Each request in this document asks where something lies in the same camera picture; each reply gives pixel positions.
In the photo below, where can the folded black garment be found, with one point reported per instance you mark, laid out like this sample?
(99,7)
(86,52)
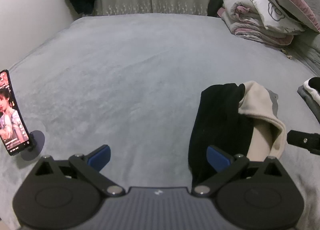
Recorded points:
(315,83)

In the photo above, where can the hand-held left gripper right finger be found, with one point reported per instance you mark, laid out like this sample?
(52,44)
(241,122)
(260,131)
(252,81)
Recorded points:
(217,157)

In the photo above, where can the cream and black sweatshirt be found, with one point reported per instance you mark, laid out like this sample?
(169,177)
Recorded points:
(220,120)

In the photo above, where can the grey bed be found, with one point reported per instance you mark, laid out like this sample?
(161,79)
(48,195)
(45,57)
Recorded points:
(125,70)

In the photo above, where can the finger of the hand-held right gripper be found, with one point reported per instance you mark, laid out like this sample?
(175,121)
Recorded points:
(305,141)

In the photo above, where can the black item behind quilt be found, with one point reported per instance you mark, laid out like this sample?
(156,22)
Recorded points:
(215,5)

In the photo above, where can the folded grey garment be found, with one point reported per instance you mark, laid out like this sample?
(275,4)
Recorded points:
(308,101)

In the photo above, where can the smartphone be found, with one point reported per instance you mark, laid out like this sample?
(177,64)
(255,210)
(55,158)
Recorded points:
(11,117)

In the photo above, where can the round grey phone stand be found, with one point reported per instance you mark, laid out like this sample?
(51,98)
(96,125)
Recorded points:
(37,142)

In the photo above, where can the white flower-print pillow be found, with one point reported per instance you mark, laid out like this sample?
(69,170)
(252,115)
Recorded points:
(275,12)

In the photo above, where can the grey quilted headboard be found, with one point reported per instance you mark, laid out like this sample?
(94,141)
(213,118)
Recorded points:
(310,50)

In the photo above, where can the folded white and pink quilt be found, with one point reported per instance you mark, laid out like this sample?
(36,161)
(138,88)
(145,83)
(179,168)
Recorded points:
(240,20)

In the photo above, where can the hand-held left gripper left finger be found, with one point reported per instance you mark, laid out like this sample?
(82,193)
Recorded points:
(100,157)

